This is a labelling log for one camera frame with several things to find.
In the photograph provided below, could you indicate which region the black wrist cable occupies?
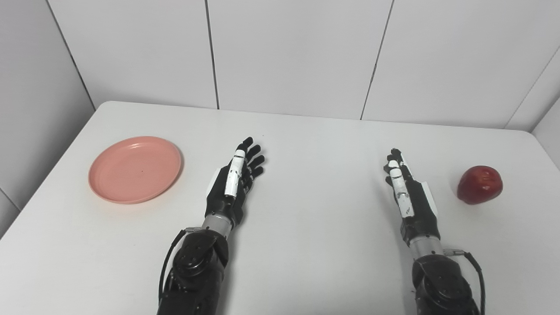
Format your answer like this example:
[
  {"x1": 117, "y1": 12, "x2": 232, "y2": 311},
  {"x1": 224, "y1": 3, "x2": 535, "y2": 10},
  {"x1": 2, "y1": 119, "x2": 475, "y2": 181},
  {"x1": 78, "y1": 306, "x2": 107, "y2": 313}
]
[
  {"x1": 157, "y1": 227, "x2": 203, "y2": 307},
  {"x1": 444, "y1": 248, "x2": 486, "y2": 315}
]

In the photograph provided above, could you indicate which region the red apple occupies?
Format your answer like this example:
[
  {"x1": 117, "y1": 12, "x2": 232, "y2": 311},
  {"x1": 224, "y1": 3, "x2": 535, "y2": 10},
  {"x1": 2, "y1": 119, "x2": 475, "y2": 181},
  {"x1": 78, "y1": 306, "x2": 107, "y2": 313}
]
[{"x1": 457, "y1": 165, "x2": 504, "y2": 205}]

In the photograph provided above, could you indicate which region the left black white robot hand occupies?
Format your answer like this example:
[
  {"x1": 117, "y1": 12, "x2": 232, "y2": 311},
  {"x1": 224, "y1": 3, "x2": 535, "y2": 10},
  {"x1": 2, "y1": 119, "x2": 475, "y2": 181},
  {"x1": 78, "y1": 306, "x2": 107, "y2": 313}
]
[{"x1": 205, "y1": 136, "x2": 266, "y2": 228}]

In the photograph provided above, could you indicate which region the pink round plate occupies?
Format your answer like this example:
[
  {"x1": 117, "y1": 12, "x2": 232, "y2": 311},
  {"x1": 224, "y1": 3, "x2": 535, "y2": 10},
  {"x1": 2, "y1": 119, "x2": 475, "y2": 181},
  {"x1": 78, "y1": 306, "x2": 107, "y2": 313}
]
[{"x1": 88, "y1": 136, "x2": 183, "y2": 205}]

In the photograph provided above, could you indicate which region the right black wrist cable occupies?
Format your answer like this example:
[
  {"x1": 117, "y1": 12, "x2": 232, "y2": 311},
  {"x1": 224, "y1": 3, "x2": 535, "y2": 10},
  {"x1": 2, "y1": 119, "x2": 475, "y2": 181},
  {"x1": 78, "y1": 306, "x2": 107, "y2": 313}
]
[{"x1": 444, "y1": 248, "x2": 486, "y2": 315}]

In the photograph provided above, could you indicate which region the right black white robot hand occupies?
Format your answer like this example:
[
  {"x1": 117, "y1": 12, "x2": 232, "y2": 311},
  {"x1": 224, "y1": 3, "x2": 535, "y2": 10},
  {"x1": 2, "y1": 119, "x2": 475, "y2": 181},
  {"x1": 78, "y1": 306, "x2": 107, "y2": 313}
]
[{"x1": 384, "y1": 148, "x2": 440, "y2": 243}]

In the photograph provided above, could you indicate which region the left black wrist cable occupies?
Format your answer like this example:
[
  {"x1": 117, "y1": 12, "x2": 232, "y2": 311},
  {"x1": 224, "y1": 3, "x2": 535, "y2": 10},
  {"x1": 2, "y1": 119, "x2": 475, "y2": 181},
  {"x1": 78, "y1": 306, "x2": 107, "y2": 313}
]
[{"x1": 157, "y1": 227, "x2": 203, "y2": 307}]

